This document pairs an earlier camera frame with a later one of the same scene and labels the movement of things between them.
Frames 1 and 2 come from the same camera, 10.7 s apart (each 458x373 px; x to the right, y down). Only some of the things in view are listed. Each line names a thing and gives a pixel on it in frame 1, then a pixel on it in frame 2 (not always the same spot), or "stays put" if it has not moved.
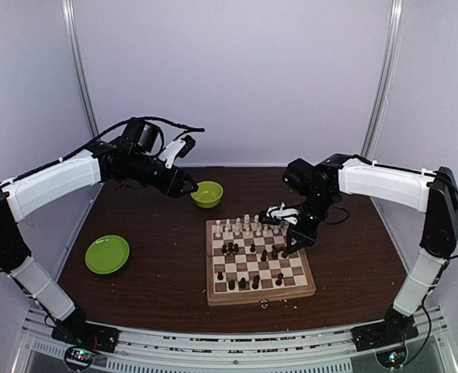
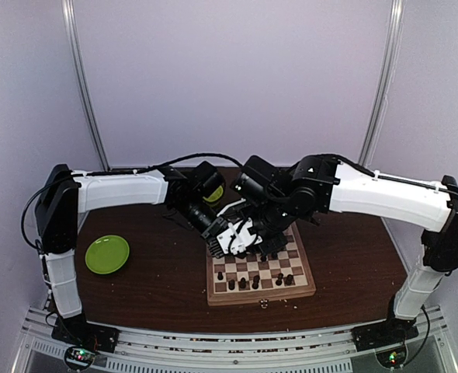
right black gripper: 307,238 → 277,244
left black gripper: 177,179 → 209,235
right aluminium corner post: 387,78 stays put
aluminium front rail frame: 152,350 stays put
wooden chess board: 245,263 stays put
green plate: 107,254 stays put
